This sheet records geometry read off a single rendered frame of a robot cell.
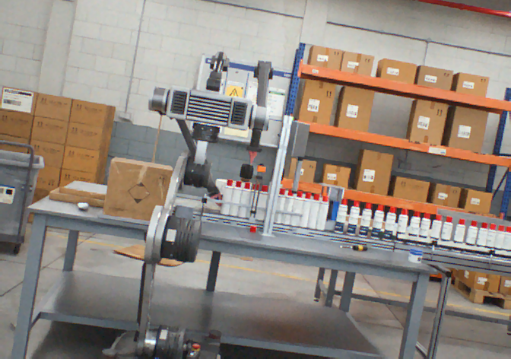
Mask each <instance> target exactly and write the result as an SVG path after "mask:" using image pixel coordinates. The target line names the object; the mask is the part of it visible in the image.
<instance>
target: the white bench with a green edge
mask: <svg viewBox="0 0 511 359"><path fill-rule="evenodd" d="M383 233H384V229H381V231H380V237H383ZM324 275H325V268H323V267H319V273H318V278H317V282H316V286H315V290H314V295H313V297H314V298H316V300H313V301H315V302H319V300H317V299H318V298H319V299H320V295H321V292H322V293H323V295H324V298H325V307H332V301H333V295H334V294H336V295H340V297H341V294H342V291H340V290H335V283H336V279H337V275H338V271H337V269H332V268H331V273H330V278H329V282H328V288H326V287H325V285H324V283H323V279H324ZM351 298H354V299H358V300H365V301H371V302H375V303H383V304H388V305H393V306H397V307H406V308H408V304H409V303H406V302H401V301H397V300H388V299H383V298H379V297H371V295H365V294H358V293H353V292H352V295H351ZM435 309H436V307H429V306H424V309H423V311H428V312H433V313H435ZM445 314H446V315H451V316H460V317H465V318H470V319H478V321H483V322H492V323H497V324H502V325H507V330H508V331H509V333H507V334H508V335H511V311H510V315H509V320H506V319H502V318H497V317H492V316H483V315H478V314H473V313H464V312H459V311H455V310H447V309H446V311H445Z"/></svg>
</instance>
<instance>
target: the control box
mask: <svg viewBox="0 0 511 359"><path fill-rule="evenodd" d="M308 134H309V124H306V123H302V122H295V121H292V124H291V127H290V132H289V136H288V142H287V147H286V155H291V156H297V157H304V155H305V151H306V143H307V138H308Z"/></svg>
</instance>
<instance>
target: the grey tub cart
mask: <svg viewBox="0 0 511 359"><path fill-rule="evenodd" d="M0 144H3V145H13V146H18V147H24V148H29V149H30V154H23V153H17V152H13V151H2V150H0V240H1V241H10V242H14V247H13V250H14V254H18V253H19V250H20V248H21V244H22V243H23V242H24V237H25V230H26V225H27V219H28V215H29V212H28V211H27V207H28V206H30V205H31V201H32V198H33V195H34V190H35V187H36V183H37V177H38V173H39V170H40V169H43V168H44V163H43V157H41V156H38V155H34V153H35V150H34V148H32V147H31V146H30V145H25V144H19V143H14V142H9V141H4V140H0Z"/></svg>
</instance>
